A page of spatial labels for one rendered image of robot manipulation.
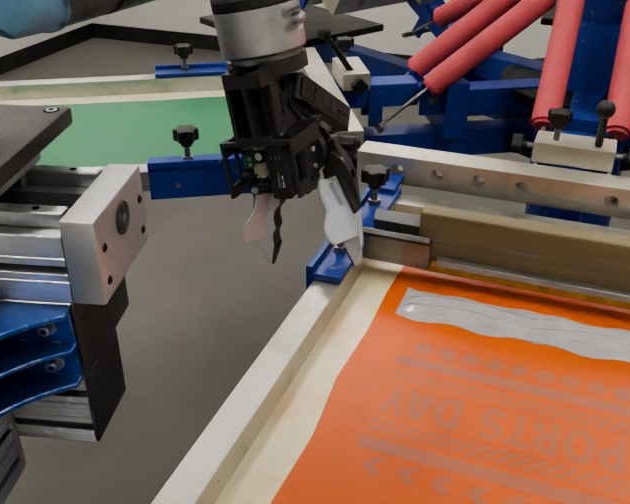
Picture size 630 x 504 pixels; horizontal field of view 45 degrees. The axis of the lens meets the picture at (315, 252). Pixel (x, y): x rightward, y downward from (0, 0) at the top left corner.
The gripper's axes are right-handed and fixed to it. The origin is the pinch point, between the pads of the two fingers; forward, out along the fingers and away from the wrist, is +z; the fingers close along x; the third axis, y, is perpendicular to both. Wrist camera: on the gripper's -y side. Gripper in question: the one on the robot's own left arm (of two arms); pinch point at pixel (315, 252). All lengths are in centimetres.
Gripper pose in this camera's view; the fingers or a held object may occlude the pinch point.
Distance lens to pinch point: 76.4
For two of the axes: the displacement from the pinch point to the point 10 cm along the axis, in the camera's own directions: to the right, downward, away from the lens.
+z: 1.7, 9.0, 4.0
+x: 9.0, 0.2, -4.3
